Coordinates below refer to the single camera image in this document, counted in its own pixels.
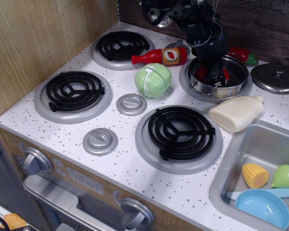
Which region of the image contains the green toy pear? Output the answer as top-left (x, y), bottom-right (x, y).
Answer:
top-left (271, 165), bottom-right (289, 188)

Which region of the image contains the back silver stovetop knob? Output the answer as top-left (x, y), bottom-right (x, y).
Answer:
top-left (166, 39), bottom-right (191, 56)

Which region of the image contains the green toy cabbage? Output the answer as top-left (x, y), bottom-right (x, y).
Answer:
top-left (134, 63), bottom-right (172, 98)

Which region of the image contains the red toy chili pepper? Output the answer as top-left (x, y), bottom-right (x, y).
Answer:
top-left (227, 46), bottom-right (259, 66)

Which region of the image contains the silver stovetop knob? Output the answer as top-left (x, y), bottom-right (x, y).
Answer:
top-left (116, 93), bottom-right (147, 116)
top-left (82, 128), bottom-right (118, 156)
top-left (166, 39), bottom-right (191, 56)

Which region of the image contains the hanging steel skimmer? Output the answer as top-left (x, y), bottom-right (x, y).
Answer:
top-left (151, 15), bottom-right (172, 28)

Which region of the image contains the front right black burner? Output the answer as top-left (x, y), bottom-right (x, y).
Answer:
top-left (135, 105), bottom-right (223, 175)

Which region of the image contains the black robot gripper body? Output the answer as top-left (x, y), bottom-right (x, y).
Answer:
top-left (183, 21), bottom-right (229, 67)

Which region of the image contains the light blue toy ladle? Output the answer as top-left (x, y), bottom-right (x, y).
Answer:
top-left (226, 188), bottom-right (289, 230)

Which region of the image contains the yellow toy corn cob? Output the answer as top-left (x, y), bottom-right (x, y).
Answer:
top-left (241, 163), bottom-right (269, 189)

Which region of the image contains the steel pot lid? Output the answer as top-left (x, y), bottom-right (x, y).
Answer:
top-left (251, 64), bottom-right (289, 94)

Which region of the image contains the lower silver stovetop knob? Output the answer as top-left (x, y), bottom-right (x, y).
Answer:
top-left (82, 128), bottom-right (118, 156)

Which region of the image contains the black burner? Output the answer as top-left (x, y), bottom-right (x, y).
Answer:
top-left (34, 71), bottom-right (112, 124)
top-left (92, 31), bottom-right (155, 71)
top-left (135, 105), bottom-right (223, 175)

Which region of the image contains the back left black burner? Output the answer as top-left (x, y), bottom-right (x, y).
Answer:
top-left (92, 31), bottom-right (155, 71)

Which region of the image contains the upper silver stovetop knob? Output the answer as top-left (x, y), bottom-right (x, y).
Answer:
top-left (116, 93), bottom-right (147, 116)

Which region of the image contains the front left black burner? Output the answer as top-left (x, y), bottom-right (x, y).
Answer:
top-left (34, 71), bottom-right (112, 124)

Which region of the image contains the silver oven door handle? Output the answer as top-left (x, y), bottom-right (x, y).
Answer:
top-left (23, 175), bottom-right (125, 231)

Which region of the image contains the silver oven knob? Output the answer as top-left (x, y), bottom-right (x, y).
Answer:
top-left (120, 197), bottom-right (155, 231)
top-left (23, 146), bottom-right (53, 175)

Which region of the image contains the red toy ketchup bottle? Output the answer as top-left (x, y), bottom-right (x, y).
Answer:
top-left (131, 47), bottom-right (187, 66)

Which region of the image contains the right silver oven knob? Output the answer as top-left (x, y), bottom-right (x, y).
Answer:
top-left (120, 197), bottom-right (155, 231)

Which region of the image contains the cream toy mayonnaise bottle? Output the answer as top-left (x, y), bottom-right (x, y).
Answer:
top-left (209, 95), bottom-right (264, 133)

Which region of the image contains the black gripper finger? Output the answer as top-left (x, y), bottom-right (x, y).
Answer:
top-left (206, 61), bottom-right (226, 87)

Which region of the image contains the orange toy object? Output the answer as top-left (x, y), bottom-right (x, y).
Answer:
top-left (3, 213), bottom-right (27, 230)

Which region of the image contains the left silver oven knob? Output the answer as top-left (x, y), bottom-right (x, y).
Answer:
top-left (23, 146), bottom-right (53, 175)

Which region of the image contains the small steel pan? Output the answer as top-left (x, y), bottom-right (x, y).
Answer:
top-left (188, 55), bottom-right (249, 99)

